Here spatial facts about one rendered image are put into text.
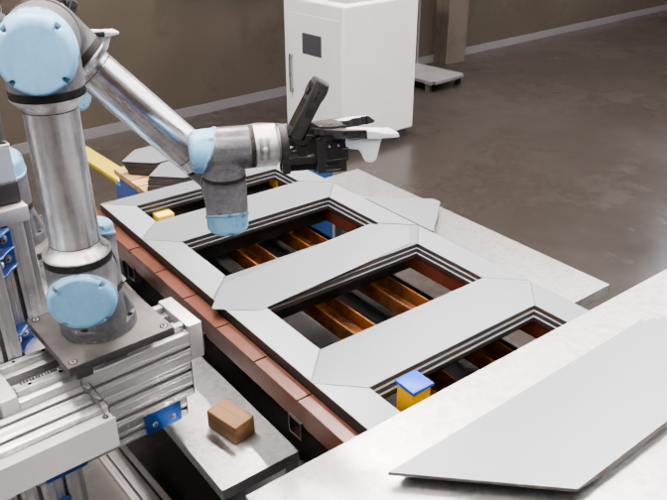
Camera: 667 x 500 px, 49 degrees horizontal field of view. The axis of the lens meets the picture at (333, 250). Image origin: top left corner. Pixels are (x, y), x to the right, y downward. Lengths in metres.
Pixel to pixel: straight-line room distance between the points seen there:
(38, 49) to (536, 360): 0.99
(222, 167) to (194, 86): 5.10
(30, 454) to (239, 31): 5.37
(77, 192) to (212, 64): 5.18
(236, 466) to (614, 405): 0.83
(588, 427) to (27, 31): 1.04
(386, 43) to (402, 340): 3.82
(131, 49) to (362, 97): 1.86
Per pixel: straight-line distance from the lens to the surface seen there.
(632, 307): 1.66
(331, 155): 1.30
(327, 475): 1.16
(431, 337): 1.81
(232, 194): 1.28
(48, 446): 1.45
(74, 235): 1.29
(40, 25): 1.17
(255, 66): 6.65
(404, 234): 2.29
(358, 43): 5.22
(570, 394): 1.33
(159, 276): 2.16
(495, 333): 1.90
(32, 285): 1.70
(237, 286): 2.02
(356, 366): 1.70
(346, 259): 2.14
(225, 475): 1.71
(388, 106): 5.56
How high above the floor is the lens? 1.87
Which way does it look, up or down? 28 degrees down
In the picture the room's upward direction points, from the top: straight up
